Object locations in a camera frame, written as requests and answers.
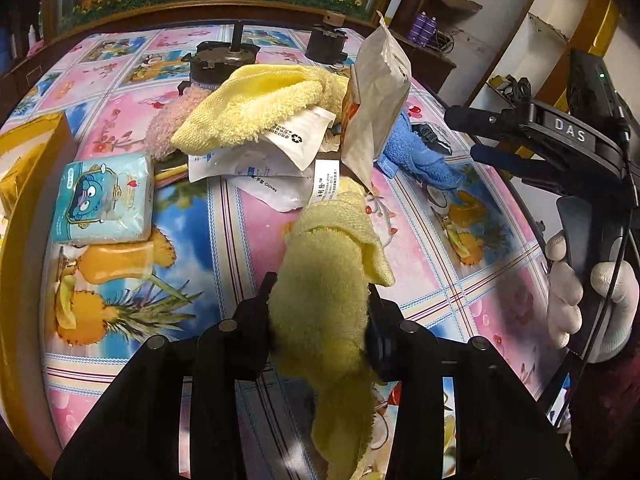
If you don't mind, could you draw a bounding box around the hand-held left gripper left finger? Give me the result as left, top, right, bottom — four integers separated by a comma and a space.
52, 272, 281, 480

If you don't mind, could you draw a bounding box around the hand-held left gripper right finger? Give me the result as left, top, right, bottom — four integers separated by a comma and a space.
367, 285, 581, 480

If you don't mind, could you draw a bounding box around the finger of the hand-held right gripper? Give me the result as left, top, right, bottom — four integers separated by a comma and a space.
444, 104, 533, 136
470, 142, 563, 192

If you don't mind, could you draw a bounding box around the small yellow towel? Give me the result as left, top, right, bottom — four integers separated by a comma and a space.
269, 159, 396, 480

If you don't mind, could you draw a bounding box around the blue towel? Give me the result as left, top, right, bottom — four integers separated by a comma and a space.
375, 110, 463, 190

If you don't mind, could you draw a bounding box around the white paper pouch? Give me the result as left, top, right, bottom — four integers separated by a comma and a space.
340, 10, 412, 191

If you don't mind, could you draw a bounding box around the light blue tissue pack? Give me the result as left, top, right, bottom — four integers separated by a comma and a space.
52, 154, 155, 246

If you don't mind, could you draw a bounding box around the large yellow towel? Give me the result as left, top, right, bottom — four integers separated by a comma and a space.
171, 64, 351, 156

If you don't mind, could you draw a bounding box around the pink fluffy cloth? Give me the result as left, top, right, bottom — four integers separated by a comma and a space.
145, 87, 221, 161

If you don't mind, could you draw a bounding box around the gold cardboard box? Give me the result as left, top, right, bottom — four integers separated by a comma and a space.
0, 112, 78, 221

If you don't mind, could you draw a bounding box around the person's right forearm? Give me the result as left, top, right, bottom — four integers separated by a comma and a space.
570, 342, 640, 480

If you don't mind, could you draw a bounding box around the person's right hand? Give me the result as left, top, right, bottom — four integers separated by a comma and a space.
544, 230, 640, 365

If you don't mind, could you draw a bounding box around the small black white packet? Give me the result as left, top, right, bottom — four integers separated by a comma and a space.
415, 122, 453, 153

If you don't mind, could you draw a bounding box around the wooden shelf unit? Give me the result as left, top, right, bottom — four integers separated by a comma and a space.
370, 0, 483, 96

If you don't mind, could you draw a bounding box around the white glove packet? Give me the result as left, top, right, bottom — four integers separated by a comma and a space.
232, 172, 321, 213

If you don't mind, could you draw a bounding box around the small black motor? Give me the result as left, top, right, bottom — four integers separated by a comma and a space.
305, 12, 349, 65

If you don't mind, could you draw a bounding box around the white packet black print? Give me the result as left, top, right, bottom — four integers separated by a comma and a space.
265, 107, 337, 171

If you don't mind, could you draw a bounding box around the large black motor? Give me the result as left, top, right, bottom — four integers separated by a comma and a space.
180, 22, 261, 91

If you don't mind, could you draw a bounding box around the white wall shelf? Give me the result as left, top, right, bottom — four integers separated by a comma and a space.
470, 0, 621, 111

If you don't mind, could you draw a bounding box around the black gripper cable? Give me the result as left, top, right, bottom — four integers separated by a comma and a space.
550, 105, 640, 431

